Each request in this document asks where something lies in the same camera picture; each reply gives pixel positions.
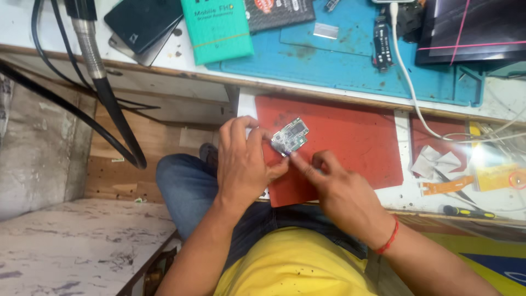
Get teal screen packaging box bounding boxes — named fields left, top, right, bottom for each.
left=180, top=0, right=255, bottom=66

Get black tester board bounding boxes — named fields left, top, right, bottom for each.
left=372, top=16, right=395, bottom=73

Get clear plastic yellow packet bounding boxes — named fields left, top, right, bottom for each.
left=468, top=121, right=526, bottom=193

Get small green circuit board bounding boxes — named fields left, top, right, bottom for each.
left=271, top=117, right=310, bottom=157

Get red silicone work mat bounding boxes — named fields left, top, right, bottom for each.
left=255, top=95, right=404, bottom=208

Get blue jeans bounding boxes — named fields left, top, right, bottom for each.
left=155, top=153, right=368, bottom=272

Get white charging cable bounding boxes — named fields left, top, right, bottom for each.
left=389, top=2, right=526, bottom=144

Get black display panel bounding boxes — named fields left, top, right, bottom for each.
left=415, top=0, right=526, bottom=66

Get blue silicone repair mat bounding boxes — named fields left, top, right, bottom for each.
left=205, top=0, right=485, bottom=107

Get small silver metal shield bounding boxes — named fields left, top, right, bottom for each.
left=313, top=22, right=339, bottom=40

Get black tweezers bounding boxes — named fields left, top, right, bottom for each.
left=433, top=168, right=477, bottom=205

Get person's left hand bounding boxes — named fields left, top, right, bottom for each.
left=216, top=115, right=290, bottom=206

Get person's right hand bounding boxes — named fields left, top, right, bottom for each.
left=290, top=150, right=396, bottom=250

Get yellow shirt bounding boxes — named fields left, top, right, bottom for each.
left=213, top=226, right=379, bottom=296

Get black hose cable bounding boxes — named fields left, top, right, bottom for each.
left=0, top=62, right=148, bottom=170

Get crumpled white tissue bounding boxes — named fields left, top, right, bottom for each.
left=411, top=145, right=462, bottom=179

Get black yellow screwdriver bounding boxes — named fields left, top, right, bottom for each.
left=443, top=205, right=497, bottom=220

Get red wrist thread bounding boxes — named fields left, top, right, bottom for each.
left=375, top=214, right=399, bottom=255

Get hot air gun handle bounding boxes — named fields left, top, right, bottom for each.
left=64, top=0, right=108, bottom=81

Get orange flex cable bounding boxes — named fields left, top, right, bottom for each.
left=420, top=175, right=476, bottom=196

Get dark patterned packaging box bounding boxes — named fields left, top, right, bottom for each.
left=244, top=0, right=316, bottom=33

